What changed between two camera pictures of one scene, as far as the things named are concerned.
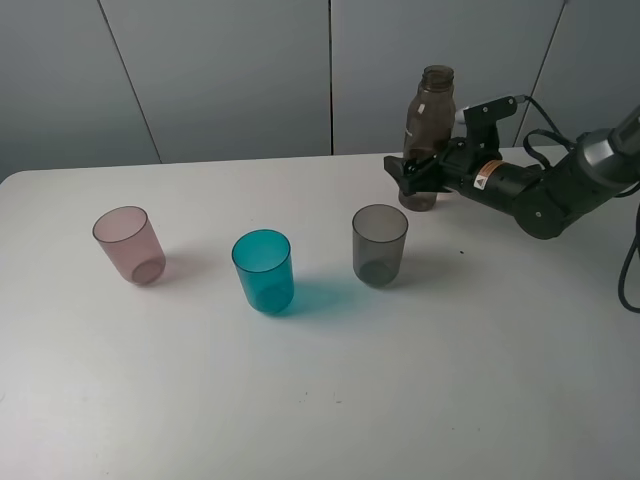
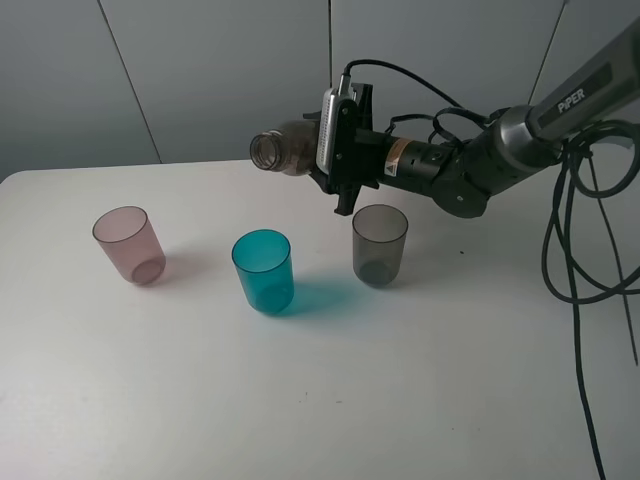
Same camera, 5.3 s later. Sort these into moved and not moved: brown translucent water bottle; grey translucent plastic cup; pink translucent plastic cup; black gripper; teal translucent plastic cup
Moved: brown translucent water bottle; black gripper
Not moved: pink translucent plastic cup; grey translucent plastic cup; teal translucent plastic cup
